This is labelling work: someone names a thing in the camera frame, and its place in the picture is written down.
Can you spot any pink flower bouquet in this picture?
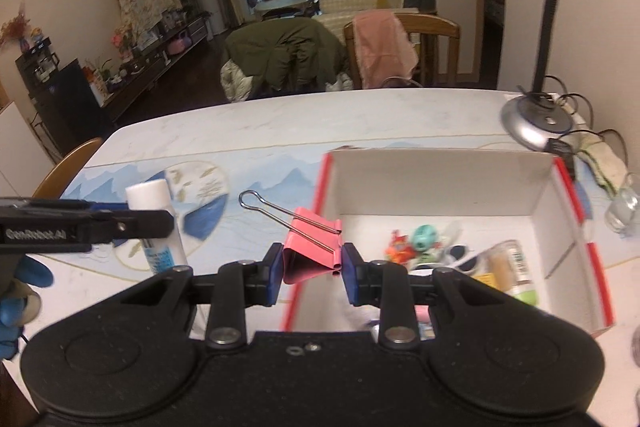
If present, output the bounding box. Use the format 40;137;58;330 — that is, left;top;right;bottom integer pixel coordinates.
112;29;137;60

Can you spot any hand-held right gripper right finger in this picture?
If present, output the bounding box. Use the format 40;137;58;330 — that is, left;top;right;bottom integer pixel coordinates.
342;243;521;350

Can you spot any clear jar green lid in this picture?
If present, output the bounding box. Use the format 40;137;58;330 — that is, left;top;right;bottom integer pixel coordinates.
487;239;542;308

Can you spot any black coffee machine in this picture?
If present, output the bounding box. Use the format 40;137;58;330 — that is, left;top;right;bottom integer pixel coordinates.
15;38;62;94

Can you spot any person's left hand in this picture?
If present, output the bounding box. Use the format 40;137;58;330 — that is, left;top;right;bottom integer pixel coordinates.
0;256;54;361

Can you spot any olive green jacket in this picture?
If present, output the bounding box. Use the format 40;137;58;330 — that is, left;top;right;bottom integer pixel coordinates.
222;18;349;94

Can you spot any mint green round item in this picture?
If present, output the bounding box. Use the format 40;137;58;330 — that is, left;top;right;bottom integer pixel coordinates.
412;224;441;254

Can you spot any white tube blue print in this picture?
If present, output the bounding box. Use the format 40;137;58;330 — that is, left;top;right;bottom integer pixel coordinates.
125;179;189;274

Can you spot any pink cloth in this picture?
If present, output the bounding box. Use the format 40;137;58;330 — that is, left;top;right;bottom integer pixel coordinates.
352;9;419;90

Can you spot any green white cloth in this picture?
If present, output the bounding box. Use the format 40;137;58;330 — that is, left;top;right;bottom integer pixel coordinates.
565;132;629;198

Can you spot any red cardboard box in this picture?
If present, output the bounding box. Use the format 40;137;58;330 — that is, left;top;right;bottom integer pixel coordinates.
280;147;617;341

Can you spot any black cabinet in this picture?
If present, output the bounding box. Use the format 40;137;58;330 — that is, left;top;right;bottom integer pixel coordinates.
27;59;109;154

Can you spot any wooden dining chair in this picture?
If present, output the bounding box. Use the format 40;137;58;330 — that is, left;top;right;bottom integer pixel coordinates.
32;137;104;200
344;13;461;90

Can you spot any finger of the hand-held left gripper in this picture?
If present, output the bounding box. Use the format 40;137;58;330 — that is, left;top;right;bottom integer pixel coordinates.
75;209;177;245
10;198;129;214

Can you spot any clear drinking glass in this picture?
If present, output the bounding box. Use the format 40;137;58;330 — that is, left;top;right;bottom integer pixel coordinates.
604;172;640;238

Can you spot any dried flower vase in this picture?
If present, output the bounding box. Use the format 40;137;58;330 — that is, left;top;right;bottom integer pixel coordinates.
0;2;32;54

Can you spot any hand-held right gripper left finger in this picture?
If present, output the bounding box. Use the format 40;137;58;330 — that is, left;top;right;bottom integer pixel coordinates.
117;243;286;349

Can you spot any yellow checked cover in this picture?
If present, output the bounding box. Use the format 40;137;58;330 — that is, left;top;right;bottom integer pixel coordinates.
320;0;392;38

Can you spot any black lamp cable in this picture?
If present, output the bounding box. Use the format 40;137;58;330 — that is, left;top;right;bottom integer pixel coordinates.
540;74;632;168

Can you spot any dark low media cabinet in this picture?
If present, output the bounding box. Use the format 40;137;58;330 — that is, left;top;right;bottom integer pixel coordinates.
85;14;212;124

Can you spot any pink binder clip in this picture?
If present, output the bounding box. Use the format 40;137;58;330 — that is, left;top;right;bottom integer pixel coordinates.
239;189;346;286

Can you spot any silver desk lamp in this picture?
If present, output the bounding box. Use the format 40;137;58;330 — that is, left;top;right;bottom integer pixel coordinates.
467;0;586;152

